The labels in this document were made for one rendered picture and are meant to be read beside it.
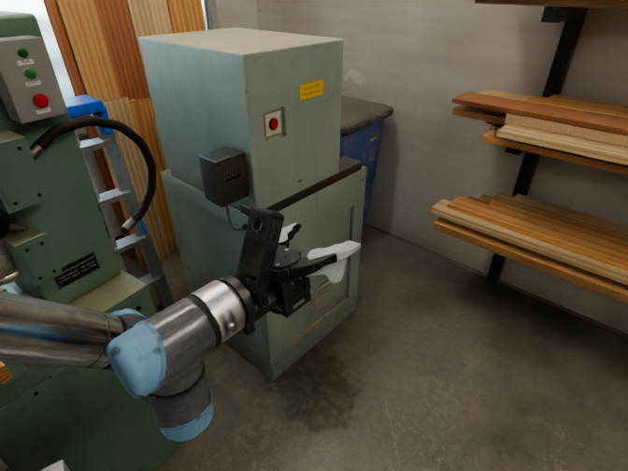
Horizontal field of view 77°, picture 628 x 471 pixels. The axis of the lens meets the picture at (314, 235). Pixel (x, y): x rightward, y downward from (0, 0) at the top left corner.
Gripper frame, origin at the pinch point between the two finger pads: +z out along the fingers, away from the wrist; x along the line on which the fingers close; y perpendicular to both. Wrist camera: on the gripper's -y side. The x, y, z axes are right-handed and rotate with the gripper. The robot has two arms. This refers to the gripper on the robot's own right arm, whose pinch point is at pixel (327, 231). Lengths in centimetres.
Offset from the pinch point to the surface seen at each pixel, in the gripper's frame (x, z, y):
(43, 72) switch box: -66, -14, -27
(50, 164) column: -74, -18, -6
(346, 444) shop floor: -31, 32, 120
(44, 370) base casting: -67, -40, 41
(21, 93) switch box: -65, -20, -23
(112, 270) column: -80, -13, 30
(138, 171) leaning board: -193, 48, 34
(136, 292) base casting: -70, -11, 35
